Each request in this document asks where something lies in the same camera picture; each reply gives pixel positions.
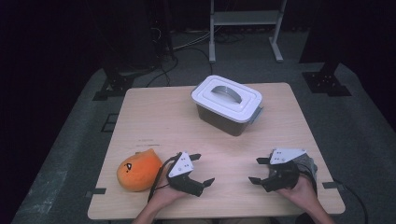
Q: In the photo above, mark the clear plastic storage box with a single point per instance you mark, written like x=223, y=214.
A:
x=221, y=123

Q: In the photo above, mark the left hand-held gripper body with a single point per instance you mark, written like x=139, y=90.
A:
x=180, y=166

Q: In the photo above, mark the person's left hand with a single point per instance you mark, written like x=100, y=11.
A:
x=165, y=194

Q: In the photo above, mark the orange plush toy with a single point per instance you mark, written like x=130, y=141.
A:
x=140, y=172

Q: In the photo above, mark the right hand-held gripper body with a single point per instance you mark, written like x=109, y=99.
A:
x=283, y=174

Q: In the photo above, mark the grey fluffy cloth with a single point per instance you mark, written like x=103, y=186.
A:
x=308, y=168

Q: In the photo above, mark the white box lid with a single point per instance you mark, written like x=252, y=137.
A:
x=227, y=105

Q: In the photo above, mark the black stand base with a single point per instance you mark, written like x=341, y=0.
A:
x=323, y=82
x=118, y=84

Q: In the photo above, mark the black chair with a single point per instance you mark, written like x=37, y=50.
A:
x=302, y=219

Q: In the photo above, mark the black equipment rack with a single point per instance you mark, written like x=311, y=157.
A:
x=162, y=31

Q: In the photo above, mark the white metal stand frame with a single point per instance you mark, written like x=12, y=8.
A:
x=246, y=18

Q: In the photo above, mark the black tape strip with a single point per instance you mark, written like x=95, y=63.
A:
x=333, y=185
x=96, y=191

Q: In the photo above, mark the person's right hand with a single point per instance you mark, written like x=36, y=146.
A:
x=302, y=193

